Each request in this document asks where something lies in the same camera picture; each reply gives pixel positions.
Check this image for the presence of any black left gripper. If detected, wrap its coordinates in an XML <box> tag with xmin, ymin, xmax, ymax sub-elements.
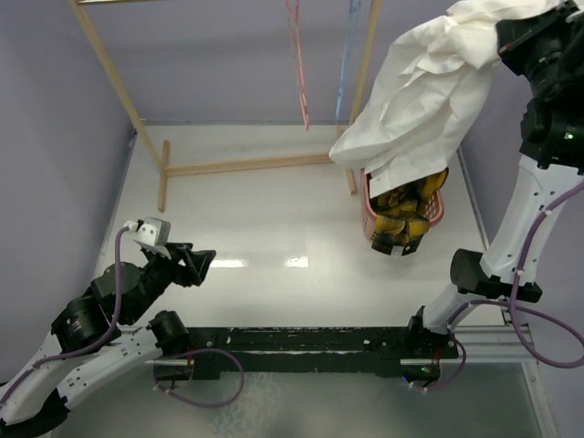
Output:
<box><xmin>125</xmin><ymin>241</ymin><xmax>216</xmax><ymax>322</ymax></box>

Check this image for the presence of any white collared shirt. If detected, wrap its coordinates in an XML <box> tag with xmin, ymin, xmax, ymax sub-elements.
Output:
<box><xmin>329</xmin><ymin>1</ymin><xmax>558</xmax><ymax>195</ymax></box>

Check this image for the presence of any light blue wire hanger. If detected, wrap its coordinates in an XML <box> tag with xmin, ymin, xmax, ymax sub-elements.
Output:
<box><xmin>335</xmin><ymin>0</ymin><xmax>362</xmax><ymax>122</ymax></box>

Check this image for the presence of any yellow plaid flannel shirt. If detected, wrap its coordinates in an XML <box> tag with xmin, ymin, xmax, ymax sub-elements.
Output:
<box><xmin>369</xmin><ymin>168</ymin><xmax>449</xmax><ymax>256</ymax></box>

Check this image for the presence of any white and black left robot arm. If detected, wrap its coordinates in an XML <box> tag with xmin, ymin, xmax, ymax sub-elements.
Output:
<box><xmin>1</xmin><ymin>244</ymin><xmax>216</xmax><ymax>437</ymax></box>

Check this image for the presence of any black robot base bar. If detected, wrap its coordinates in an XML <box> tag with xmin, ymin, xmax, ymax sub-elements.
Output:
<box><xmin>153</xmin><ymin>315</ymin><xmax>458</xmax><ymax>381</ymax></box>

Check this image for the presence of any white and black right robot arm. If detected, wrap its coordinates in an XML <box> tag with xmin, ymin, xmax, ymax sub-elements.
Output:
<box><xmin>405</xmin><ymin>1</ymin><xmax>583</xmax><ymax>357</ymax></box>

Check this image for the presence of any wooden clothes rack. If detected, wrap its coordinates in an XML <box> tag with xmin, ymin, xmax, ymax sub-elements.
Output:
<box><xmin>71</xmin><ymin>1</ymin><xmax>371</xmax><ymax>215</ymax></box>

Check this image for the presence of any pink plastic laundry basket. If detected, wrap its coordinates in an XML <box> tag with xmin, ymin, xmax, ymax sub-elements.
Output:
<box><xmin>360</xmin><ymin>171</ymin><xmax>445</xmax><ymax>242</ymax></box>

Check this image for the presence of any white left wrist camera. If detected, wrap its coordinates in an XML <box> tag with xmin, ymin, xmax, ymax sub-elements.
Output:
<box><xmin>124</xmin><ymin>217</ymin><xmax>172</xmax><ymax>259</ymax></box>

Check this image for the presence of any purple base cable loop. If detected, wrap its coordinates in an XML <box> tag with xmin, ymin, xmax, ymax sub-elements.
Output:
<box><xmin>152</xmin><ymin>349</ymin><xmax>245</xmax><ymax>407</ymax></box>

